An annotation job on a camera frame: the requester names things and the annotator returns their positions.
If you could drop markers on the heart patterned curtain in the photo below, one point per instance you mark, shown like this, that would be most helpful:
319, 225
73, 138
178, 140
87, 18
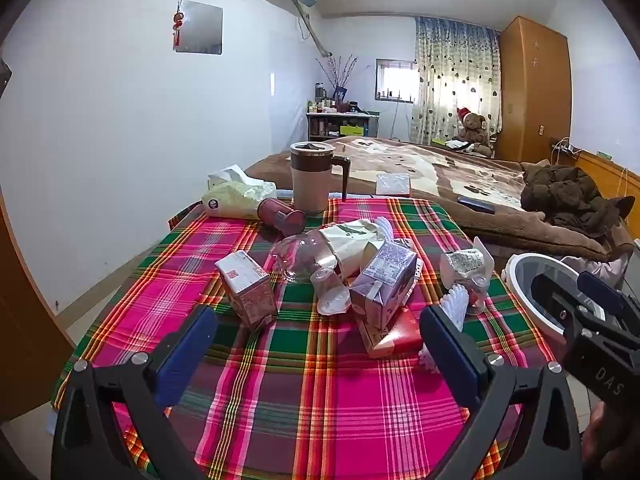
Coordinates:
450, 75

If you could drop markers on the brown beige travel mug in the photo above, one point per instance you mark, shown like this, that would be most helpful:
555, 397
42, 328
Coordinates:
310, 185

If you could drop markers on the pale pink bedsheet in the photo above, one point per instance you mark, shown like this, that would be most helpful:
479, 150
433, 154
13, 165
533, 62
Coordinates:
612, 267

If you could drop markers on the small clear yogurt bottle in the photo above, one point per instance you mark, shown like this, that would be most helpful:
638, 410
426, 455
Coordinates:
327, 285

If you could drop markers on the person's right hand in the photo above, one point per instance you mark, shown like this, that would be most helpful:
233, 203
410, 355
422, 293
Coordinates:
612, 445

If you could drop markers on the cluttered shelf desk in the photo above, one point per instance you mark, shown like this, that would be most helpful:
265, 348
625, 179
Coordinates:
340, 125

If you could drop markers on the green flat box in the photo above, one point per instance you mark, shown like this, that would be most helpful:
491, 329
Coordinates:
441, 142

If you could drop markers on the white air conditioner pipe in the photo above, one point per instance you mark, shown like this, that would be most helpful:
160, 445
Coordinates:
312, 30

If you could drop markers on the row of toiletry bottles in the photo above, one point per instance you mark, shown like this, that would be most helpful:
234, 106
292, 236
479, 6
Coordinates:
325, 105

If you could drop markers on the dark brown jacket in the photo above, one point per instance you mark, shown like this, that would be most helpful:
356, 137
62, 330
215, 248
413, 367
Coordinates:
570, 195

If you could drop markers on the small window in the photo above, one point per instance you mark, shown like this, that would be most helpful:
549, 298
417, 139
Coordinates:
395, 80

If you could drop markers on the clear plastic bottle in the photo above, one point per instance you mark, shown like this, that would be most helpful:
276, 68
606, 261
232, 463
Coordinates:
300, 255

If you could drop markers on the bed with brown blanket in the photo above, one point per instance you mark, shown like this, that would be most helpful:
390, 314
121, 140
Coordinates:
425, 170

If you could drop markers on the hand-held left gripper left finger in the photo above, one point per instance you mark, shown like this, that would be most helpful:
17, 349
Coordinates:
187, 345

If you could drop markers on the red and white box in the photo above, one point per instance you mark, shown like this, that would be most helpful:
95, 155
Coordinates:
400, 336

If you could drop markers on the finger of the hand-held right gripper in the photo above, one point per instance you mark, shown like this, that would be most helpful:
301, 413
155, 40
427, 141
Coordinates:
555, 295
600, 287

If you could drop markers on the silver wall panel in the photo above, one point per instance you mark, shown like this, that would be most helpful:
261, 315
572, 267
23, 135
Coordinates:
200, 27

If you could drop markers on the purple drink carton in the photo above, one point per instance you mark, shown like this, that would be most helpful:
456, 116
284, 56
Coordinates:
380, 285

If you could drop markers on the wooden bed headboard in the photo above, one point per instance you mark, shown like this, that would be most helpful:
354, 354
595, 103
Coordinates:
610, 170

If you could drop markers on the white round trash bin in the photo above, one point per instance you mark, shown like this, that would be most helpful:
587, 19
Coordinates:
515, 272

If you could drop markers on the pink green plaid tablecloth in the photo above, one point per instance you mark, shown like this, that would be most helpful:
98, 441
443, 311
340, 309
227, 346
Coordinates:
300, 385

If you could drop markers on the red hanging ornament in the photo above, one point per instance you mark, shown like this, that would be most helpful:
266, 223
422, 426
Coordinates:
177, 25

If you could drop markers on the white power strip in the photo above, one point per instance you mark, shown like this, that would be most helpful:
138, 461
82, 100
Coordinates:
567, 149

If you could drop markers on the wooden wardrobe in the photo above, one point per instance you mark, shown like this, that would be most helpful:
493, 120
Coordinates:
530, 90

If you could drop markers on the pink drink carton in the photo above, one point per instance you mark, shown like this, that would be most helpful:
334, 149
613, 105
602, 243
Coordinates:
245, 290

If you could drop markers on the orange tissue box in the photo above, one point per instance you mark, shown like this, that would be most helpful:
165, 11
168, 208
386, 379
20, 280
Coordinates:
392, 184

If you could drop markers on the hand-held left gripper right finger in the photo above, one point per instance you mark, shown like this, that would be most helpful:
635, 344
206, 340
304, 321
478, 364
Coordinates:
452, 355

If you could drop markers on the vase with dry branches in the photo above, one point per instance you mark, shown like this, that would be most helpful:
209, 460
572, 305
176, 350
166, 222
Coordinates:
340, 80

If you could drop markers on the brown wooden door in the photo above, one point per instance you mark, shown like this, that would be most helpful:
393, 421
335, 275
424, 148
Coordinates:
25, 310

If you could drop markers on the brown teddy bear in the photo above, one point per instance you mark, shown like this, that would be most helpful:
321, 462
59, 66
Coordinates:
472, 132

